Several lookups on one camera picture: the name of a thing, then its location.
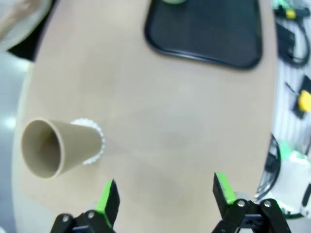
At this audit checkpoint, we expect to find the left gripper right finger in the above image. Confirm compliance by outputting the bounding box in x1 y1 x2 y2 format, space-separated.
210 171 291 233

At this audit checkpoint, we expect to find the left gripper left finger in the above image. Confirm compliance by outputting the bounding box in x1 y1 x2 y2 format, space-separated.
50 179 121 233

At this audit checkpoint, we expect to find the tall brown cup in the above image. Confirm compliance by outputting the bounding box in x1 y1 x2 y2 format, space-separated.
21 118 103 179

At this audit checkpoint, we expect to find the white doily coaster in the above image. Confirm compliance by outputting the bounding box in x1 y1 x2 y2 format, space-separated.
71 118 105 166

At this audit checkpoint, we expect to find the yellow button black pendant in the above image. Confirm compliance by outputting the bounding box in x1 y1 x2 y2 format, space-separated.
292 74 311 120

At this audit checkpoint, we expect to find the black plastic tray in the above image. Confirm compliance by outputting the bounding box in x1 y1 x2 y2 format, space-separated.
144 0 264 71

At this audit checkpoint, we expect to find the black power adapter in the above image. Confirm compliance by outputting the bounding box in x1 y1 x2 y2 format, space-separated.
276 23 296 58

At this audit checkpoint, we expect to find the yellow emergency stop box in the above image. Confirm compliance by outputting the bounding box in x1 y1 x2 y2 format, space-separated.
283 8 297 19

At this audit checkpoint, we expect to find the person in beige shirt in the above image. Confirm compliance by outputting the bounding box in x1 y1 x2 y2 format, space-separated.
0 0 60 63

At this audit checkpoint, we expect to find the black left arm hose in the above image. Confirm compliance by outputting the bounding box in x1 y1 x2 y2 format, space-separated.
257 133 283 200

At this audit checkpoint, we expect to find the black cable coil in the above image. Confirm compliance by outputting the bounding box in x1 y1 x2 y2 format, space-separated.
279 18 311 67

